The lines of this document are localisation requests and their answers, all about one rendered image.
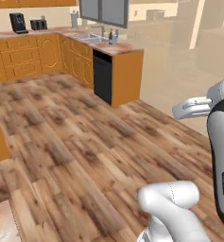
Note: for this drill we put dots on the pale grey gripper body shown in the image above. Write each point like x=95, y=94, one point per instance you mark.
x=192, y=110

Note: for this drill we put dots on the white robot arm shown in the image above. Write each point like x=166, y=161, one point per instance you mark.
x=176, y=201

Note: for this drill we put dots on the orange cupboard run with sink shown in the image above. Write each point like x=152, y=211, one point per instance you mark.
x=126, y=78

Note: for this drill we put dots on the black dishwasher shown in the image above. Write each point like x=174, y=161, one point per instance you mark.
x=102, y=77

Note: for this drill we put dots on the pale drink bottle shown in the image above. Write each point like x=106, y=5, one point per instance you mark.
x=115, y=38

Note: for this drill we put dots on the dark drink bottle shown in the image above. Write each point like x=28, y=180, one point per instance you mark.
x=110, y=38

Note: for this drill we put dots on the steel tap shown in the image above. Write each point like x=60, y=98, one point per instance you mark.
x=103, y=31

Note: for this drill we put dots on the steel sink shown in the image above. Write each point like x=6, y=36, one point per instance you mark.
x=89, y=38

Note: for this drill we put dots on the grey framed window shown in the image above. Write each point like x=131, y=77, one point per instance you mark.
x=104, y=12

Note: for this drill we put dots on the grey canister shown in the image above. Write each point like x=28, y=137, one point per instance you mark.
x=74, y=19

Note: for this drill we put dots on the black toaster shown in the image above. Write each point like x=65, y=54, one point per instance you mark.
x=38, y=24

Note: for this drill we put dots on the orange base cupboard run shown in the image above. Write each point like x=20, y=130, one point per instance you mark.
x=22, y=60

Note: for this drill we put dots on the black coffee machine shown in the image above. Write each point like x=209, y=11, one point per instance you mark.
x=18, y=22

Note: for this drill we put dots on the orange wall cupboards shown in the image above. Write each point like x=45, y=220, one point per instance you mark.
x=31, y=2

